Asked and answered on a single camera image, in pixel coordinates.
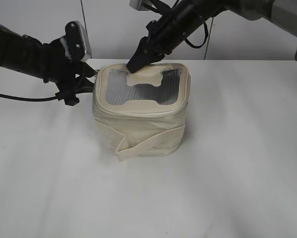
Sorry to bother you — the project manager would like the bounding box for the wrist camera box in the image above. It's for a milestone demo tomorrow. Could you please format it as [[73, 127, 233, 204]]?
[[129, 0, 153, 11], [64, 21, 92, 62]]

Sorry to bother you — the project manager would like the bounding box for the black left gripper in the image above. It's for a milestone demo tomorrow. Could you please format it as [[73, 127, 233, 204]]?
[[43, 37, 96, 106]]

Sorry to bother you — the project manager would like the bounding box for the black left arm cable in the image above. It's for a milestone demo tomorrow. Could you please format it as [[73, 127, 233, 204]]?
[[0, 74, 86, 102]]

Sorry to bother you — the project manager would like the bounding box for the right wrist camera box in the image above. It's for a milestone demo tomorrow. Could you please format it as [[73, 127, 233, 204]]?
[[129, 0, 153, 11]]

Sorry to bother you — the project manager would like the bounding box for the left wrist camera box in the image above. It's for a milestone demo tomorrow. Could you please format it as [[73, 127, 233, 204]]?
[[64, 21, 92, 62]]

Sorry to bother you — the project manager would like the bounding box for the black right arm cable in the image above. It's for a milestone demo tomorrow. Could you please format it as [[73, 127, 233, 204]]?
[[185, 18, 210, 49]]

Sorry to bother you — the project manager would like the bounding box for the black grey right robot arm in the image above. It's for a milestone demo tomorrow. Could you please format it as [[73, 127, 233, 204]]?
[[126, 0, 297, 73]]

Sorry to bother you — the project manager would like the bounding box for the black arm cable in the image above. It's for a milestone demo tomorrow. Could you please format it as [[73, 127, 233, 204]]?
[[0, 74, 86, 102], [185, 18, 210, 49]]

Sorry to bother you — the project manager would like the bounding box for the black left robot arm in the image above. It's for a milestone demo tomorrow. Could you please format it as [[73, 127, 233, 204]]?
[[0, 21, 97, 106]]

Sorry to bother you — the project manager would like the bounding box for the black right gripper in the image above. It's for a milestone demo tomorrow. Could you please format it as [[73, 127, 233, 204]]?
[[127, 4, 203, 73]]

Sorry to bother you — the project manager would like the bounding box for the cream canvas zipper bag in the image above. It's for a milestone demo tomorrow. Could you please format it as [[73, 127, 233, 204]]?
[[92, 63, 191, 161]]

